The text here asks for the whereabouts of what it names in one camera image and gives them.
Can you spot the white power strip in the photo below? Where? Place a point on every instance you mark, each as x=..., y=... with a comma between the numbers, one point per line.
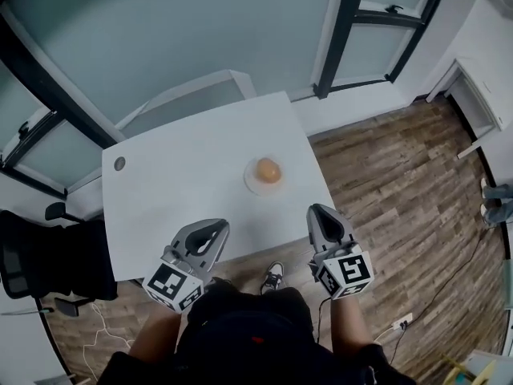
x=402, y=321

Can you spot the clear glass plate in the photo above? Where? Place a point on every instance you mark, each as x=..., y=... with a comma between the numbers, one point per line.
x=256, y=187

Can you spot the yellow wooden frame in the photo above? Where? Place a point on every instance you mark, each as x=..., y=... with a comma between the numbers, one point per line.
x=477, y=369

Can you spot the person's black clothing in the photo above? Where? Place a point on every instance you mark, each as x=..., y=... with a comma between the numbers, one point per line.
x=248, y=335

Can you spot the round orange food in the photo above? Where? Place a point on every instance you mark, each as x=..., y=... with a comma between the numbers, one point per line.
x=267, y=170

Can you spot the black office chair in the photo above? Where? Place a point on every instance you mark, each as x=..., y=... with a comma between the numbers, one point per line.
x=60, y=259

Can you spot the white cabinet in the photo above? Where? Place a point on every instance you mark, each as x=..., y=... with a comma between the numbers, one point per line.
x=481, y=94

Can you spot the person's black and white shoe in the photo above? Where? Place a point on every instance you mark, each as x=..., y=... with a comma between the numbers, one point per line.
x=273, y=277

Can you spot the person's right forearm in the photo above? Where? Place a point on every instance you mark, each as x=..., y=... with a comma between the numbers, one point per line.
x=348, y=323

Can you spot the person's left forearm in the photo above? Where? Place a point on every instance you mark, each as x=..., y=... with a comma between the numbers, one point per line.
x=156, y=331

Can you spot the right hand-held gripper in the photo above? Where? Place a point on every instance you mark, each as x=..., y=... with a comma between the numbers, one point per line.
x=346, y=273

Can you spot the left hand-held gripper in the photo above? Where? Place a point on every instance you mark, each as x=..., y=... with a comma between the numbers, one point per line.
x=170, y=283

